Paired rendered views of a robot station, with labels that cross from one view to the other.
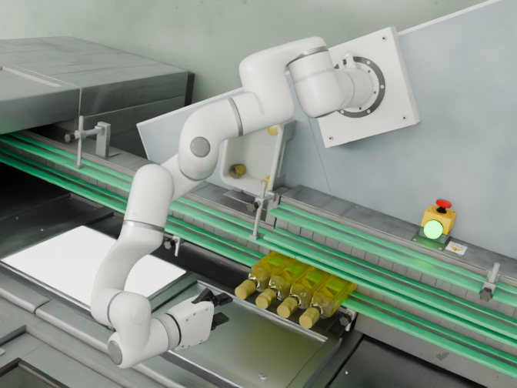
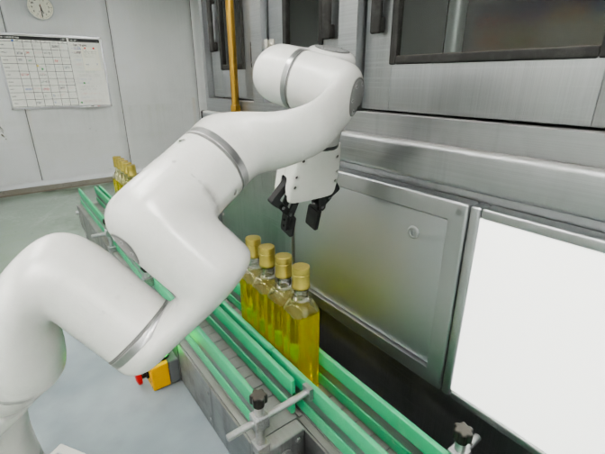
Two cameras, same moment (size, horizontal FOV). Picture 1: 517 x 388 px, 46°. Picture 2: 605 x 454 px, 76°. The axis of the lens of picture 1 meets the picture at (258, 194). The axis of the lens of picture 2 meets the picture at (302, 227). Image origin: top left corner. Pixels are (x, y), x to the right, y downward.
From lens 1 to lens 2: 1.40 m
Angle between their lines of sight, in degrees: 77
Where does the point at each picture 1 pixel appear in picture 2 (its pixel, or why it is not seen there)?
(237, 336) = (347, 251)
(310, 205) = (230, 414)
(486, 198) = (117, 375)
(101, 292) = (322, 83)
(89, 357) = (479, 126)
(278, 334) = (321, 270)
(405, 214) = (184, 397)
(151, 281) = (483, 348)
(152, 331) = not seen: hidden behind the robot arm
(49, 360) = (548, 91)
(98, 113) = not seen: outside the picture
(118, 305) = (273, 51)
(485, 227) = not seen: hidden behind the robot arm
